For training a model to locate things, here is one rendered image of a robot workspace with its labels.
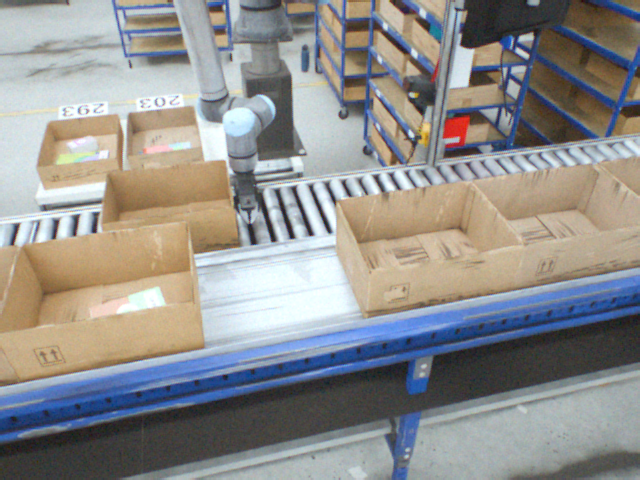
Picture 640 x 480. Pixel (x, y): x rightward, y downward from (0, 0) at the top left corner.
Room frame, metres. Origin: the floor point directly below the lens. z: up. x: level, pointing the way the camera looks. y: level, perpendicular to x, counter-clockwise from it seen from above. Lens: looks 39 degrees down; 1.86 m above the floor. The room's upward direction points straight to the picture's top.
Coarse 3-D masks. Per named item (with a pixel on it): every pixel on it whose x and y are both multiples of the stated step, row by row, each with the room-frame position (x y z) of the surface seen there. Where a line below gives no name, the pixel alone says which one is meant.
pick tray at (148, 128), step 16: (144, 112) 2.12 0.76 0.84; (160, 112) 2.14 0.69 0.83; (176, 112) 2.15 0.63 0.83; (192, 112) 2.17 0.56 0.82; (128, 128) 1.99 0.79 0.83; (144, 128) 2.11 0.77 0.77; (160, 128) 2.13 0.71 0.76; (176, 128) 2.13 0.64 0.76; (192, 128) 2.14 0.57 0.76; (128, 144) 1.87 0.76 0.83; (144, 144) 1.99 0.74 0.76; (160, 144) 1.99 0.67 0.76; (192, 144) 1.99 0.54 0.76; (128, 160) 1.74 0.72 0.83; (144, 160) 1.75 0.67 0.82; (160, 160) 1.77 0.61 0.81; (176, 160) 1.78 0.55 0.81; (192, 160) 1.80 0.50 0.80
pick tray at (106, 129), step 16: (48, 128) 1.99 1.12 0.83; (64, 128) 2.04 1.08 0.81; (80, 128) 2.05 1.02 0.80; (96, 128) 2.07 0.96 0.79; (112, 128) 2.08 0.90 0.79; (48, 144) 1.91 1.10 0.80; (64, 144) 1.99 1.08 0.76; (112, 144) 1.99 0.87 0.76; (48, 160) 1.83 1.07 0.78; (96, 160) 1.71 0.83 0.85; (112, 160) 1.73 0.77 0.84; (48, 176) 1.66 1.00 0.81; (64, 176) 1.68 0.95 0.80; (80, 176) 1.69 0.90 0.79; (96, 176) 1.71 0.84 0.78
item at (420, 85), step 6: (408, 78) 1.89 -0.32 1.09; (414, 78) 1.88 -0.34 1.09; (420, 78) 1.88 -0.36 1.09; (426, 78) 1.88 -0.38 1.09; (402, 84) 1.90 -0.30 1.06; (408, 84) 1.86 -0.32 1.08; (414, 84) 1.86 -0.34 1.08; (420, 84) 1.86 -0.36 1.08; (426, 84) 1.87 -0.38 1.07; (432, 84) 1.87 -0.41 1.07; (408, 90) 1.85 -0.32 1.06; (414, 90) 1.86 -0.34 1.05; (420, 90) 1.86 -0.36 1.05; (426, 90) 1.87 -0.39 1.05; (432, 90) 1.87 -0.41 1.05; (414, 96) 1.89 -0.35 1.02; (420, 96) 1.88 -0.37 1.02; (426, 96) 1.88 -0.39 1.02; (420, 102) 1.87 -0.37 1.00
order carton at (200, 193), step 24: (144, 168) 1.54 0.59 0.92; (168, 168) 1.55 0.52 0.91; (192, 168) 1.57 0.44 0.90; (216, 168) 1.59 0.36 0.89; (120, 192) 1.51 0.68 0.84; (144, 192) 1.53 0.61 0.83; (168, 192) 1.55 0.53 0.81; (192, 192) 1.57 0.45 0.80; (216, 192) 1.58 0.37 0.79; (120, 216) 1.48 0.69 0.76; (144, 216) 1.48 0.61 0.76; (168, 216) 1.27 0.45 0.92; (192, 216) 1.29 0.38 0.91; (216, 216) 1.30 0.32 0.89; (192, 240) 1.28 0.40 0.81; (216, 240) 1.30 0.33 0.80
